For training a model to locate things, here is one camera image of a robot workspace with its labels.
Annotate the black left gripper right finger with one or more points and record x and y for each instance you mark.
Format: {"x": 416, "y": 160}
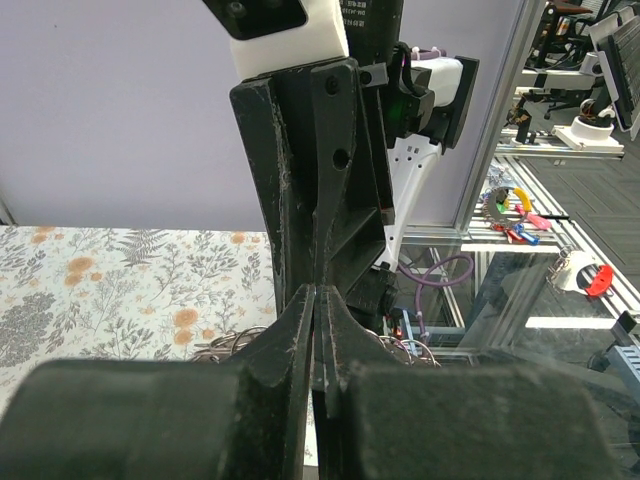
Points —
{"x": 377, "y": 418}

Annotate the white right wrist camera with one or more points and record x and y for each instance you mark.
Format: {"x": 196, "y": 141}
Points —
{"x": 268, "y": 36}

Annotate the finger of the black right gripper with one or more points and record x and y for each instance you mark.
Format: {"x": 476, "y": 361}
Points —
{"x": 274, "y": 117}
{"x": 348, "y": 237}

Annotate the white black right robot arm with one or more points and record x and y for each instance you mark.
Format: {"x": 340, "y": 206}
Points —
{"x": 425, "y": 116}

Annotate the floral table mat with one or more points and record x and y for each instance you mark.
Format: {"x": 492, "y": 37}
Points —
{"x": 143, "y": 294}

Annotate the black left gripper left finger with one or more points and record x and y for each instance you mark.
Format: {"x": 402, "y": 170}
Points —
{"x": 243, "y": 418}

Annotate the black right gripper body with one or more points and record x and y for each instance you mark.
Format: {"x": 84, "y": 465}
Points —
{"x": 339, "y": 96}

